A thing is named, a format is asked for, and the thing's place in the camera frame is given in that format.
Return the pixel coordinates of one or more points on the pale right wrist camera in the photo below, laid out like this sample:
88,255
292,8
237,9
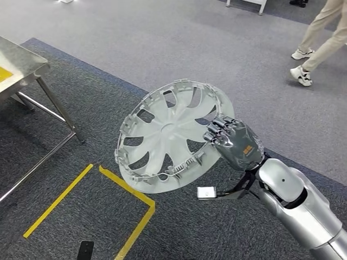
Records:
206,193

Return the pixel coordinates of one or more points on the person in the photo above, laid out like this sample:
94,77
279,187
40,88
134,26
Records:
298,3
325,18

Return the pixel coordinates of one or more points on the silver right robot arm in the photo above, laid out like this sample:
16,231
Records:
298,204

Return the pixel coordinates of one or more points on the grey plastic hubcap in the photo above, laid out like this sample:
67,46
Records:
168,129

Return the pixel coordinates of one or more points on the black robot foot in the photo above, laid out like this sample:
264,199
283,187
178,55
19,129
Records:
85,251

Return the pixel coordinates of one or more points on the steel workbench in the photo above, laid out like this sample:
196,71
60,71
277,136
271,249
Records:
21,57

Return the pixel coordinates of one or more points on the yellow angled floor tape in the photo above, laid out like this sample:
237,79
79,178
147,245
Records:
140,197

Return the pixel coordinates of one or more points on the large yellow tape frame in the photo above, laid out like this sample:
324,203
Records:
4,74

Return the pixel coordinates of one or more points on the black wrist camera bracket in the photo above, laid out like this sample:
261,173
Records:
236,193

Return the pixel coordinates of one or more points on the white table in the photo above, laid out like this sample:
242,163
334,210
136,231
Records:
261,7

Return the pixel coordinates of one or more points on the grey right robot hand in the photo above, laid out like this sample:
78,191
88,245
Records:
238,147

